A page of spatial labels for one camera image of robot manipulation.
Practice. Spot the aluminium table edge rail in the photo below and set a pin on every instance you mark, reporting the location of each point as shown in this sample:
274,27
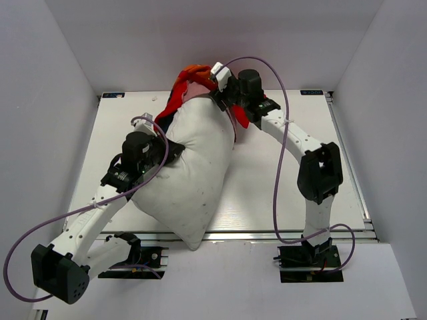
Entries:
340,234

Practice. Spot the white pillow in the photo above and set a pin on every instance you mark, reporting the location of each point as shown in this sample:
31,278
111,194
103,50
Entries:
185,194

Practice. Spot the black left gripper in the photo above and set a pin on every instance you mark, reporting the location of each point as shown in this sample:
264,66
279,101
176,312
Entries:
175,150

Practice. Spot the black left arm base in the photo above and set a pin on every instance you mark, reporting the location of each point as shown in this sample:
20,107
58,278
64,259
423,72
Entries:
150,263

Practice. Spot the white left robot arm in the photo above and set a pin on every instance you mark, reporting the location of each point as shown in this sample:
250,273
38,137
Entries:
65,267

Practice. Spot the red patterned pillowcase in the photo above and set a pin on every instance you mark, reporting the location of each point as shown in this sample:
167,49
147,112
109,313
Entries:
187,86

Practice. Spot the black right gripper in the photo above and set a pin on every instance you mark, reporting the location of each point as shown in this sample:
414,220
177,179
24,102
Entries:
217,96

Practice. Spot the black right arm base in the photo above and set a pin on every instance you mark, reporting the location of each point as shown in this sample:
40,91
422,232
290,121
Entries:
296,266

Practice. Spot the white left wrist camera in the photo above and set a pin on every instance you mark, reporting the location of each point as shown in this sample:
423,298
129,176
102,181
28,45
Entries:
143,123

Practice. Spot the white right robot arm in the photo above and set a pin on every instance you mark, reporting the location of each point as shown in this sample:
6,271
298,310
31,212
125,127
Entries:
320,167

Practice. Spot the blue table label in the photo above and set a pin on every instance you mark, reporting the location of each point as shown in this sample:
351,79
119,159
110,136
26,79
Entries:
113,95
310,92

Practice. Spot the blue left table label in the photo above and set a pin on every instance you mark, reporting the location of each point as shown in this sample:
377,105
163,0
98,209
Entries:
113,95

